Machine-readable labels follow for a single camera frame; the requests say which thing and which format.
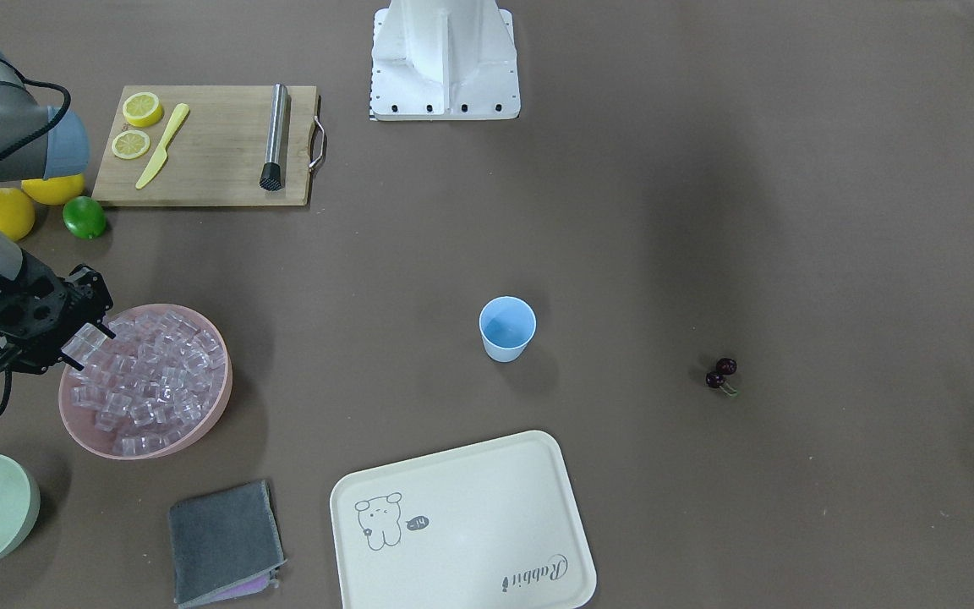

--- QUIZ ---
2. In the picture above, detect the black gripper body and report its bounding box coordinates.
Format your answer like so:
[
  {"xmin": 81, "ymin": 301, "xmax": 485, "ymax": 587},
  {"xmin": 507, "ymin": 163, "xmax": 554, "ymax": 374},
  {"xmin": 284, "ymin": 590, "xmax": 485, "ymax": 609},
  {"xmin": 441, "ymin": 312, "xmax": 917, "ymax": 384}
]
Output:
[{"xmin": 0, "ymin": 265, "xmax": 113, "ymax": 375}]

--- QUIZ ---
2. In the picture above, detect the pink bowl of ice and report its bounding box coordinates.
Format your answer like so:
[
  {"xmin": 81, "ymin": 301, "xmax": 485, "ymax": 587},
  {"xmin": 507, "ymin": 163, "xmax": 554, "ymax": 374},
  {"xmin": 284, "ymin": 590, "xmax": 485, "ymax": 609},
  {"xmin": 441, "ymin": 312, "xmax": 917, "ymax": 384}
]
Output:
[{"xmin": 58, "ymin": 304, "xmax": 233, "ymax": 460}]

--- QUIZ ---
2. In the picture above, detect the green lime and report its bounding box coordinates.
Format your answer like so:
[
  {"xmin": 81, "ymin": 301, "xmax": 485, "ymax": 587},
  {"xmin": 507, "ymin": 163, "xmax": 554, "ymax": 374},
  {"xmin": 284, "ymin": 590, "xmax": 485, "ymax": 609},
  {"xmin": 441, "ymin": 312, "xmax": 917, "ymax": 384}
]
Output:
[{"xmin": 62, "ymin": 195, "xmax": 108, "ymax": 239}]

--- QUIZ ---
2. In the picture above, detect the clear ice cube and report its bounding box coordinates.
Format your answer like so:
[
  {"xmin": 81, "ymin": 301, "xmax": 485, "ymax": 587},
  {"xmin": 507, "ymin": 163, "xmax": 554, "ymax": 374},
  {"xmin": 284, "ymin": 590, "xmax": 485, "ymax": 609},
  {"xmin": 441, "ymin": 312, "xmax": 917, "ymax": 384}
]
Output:
[{"xmin": 61, "ymin": 323, "xmax": 109, "ymax": 365}]

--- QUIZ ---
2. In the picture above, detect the wooden cutting board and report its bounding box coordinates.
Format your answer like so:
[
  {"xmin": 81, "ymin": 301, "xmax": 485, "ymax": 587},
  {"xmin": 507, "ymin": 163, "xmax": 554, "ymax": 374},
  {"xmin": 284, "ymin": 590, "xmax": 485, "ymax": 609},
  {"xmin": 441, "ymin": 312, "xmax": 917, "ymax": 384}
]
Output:
[{"xmin": 92, "ymin": 85, "xmax": 325, "ymax": 207}]

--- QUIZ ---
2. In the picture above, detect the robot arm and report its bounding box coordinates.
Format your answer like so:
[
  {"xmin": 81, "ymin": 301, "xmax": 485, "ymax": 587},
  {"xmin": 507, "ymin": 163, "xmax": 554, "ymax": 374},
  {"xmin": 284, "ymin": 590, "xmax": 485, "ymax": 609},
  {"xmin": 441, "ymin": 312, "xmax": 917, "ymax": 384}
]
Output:
[{"xmin": 0, "ymin": 50, "xmax": 112, "ymax": 375}]

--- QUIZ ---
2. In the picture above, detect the white camera pillar base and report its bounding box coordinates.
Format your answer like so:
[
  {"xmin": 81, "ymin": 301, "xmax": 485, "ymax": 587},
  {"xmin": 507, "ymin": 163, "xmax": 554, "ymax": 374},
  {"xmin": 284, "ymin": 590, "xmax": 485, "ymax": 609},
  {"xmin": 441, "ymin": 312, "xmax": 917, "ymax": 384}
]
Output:
[{"xmin": 369, "ymin": 1, "xmax": 522, "ymax": 121}]

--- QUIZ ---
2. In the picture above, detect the steel muddler black tip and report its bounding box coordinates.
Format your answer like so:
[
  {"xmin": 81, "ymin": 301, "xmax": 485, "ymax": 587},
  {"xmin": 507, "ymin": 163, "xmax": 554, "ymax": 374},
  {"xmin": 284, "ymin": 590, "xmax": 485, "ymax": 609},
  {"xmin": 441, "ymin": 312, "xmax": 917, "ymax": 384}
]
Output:
[{"xmin": 259, "ymin": 84, "xmax": 290, "ymax": 192}]

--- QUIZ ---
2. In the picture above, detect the light blue plastic cup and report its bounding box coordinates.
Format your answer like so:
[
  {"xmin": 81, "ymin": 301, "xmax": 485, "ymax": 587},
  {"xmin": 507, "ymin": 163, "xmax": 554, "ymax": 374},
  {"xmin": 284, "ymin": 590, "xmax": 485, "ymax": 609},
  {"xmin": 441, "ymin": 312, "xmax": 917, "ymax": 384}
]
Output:
[{"xmin": 479, "ymin": 294, "xmax": 537, "ymax": 363}]

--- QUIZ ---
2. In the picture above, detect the cream rabbit tray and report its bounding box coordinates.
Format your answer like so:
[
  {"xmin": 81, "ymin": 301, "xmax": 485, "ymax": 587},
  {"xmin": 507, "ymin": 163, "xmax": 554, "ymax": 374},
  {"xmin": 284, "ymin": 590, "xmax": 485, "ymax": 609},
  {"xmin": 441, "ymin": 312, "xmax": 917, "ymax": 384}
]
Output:
[{"xmin": 330, "ymin": 431, "xmax": 598, "ymax": 608}]

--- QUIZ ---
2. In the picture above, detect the lemon slice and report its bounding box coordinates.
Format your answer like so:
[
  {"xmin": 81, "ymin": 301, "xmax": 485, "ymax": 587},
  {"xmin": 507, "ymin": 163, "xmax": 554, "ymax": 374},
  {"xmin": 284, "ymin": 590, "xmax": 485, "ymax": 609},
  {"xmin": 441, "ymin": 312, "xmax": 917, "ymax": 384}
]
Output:
[
  {"xmin": 121, "ymin": 91, "xmax": 165, "ymax": 128},
  {"xmin": 109, "ymin": 129, "xmax": 151, "ymax": 161}
]

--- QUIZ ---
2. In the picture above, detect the yellow plastic knife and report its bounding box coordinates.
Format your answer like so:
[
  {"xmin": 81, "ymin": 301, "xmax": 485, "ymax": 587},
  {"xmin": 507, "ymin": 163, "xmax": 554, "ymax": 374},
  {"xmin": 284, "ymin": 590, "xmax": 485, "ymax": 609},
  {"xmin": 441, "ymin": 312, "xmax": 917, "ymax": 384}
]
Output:
[{"xmin": 134, "ymin": 103, "xmax": 192, "ymax": 190}]

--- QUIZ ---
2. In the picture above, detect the yellow lemon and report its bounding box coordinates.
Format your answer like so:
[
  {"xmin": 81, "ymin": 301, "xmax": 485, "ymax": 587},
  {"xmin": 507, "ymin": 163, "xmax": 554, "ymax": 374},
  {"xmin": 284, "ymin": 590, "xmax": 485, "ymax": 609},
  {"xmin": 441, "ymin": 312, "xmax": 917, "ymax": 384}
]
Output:
[
  {"xmin": 0, "ymin": 188, "xmax": 37, "ymax": 242},
  {"xmin": 20, "ymin": 173, "xmax": 85, "ymax": 206}
]

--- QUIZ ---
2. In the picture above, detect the dark red cherry pair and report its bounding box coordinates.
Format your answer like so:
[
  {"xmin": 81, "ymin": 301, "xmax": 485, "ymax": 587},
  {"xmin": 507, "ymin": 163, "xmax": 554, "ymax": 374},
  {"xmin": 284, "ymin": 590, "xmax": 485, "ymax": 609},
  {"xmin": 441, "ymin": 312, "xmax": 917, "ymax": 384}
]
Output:
[{"xmin": 706, "ymin": 356, "xmax": 739, "ymax": 398}]

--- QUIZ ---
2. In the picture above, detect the grey folded cloth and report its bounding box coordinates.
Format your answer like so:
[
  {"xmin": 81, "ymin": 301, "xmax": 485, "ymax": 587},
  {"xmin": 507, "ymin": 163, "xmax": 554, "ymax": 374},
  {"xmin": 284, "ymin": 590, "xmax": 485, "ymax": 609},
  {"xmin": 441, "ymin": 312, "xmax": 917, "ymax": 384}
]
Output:
[{"xmin": 167, "ymin": 480, "xmax": 286, "ymax": 608}]

